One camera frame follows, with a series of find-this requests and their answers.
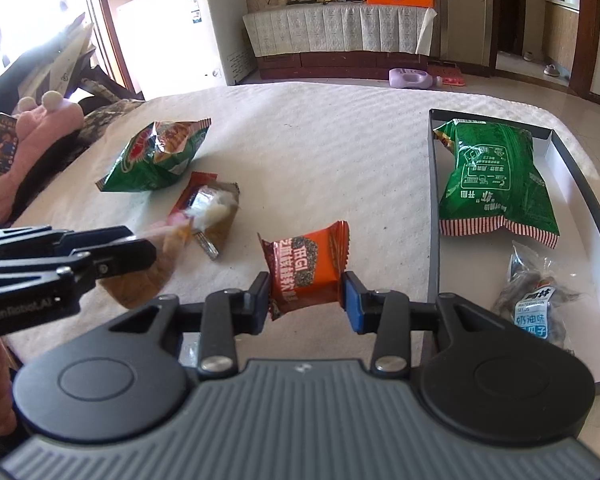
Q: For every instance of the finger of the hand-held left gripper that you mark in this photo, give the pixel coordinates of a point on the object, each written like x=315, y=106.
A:
x=125, y=260
x=95, y=237

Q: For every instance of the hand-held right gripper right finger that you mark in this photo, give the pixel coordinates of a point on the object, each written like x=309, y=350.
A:
x=354, y=305

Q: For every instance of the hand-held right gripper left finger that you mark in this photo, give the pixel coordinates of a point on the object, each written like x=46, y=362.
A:
x=261, y=305

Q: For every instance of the tan pastry packet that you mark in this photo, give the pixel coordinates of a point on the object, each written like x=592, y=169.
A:
x=140, y=285

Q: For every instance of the orange snack packet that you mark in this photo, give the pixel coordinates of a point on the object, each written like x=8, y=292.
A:
x=302, y=275

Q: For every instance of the green shrimp chip bag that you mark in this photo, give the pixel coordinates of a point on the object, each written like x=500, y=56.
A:
x=152, y=157
x=495, y=180

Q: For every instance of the grey cardboard box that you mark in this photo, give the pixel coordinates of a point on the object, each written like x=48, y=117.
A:
x=434, y=210

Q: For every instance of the small red snack packet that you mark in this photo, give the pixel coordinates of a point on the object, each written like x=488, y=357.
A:
x=190, y=192

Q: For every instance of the brown clear-window snack packet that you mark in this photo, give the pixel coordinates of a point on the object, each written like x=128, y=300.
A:
x=217, y=210

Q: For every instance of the brown dotted sofa cushion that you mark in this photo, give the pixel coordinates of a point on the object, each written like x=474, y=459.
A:
x=105, y=120

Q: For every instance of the colourful printed card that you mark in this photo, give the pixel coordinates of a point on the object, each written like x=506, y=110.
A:
x=1, y=144

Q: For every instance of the clear sunflower seed packet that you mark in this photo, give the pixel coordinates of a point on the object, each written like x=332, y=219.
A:
x=532, y=300

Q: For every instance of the white chest freezer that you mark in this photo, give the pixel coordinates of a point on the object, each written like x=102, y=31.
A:
x=175, y=35

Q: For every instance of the purple detergent bottle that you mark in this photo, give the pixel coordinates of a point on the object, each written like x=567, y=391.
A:
x=410, y=78

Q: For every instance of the dark wooden cabinet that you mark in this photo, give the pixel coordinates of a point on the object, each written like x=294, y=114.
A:
x=330, y=62

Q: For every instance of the white patterned cabinet cloth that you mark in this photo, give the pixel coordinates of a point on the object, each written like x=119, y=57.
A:
x=330, y=27

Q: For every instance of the wooden kitchen cabinet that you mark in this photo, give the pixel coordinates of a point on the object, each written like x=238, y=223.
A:
x=562, y=40

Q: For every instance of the brown wooden door frame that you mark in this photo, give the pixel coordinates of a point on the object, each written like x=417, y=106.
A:
x=586, y=25

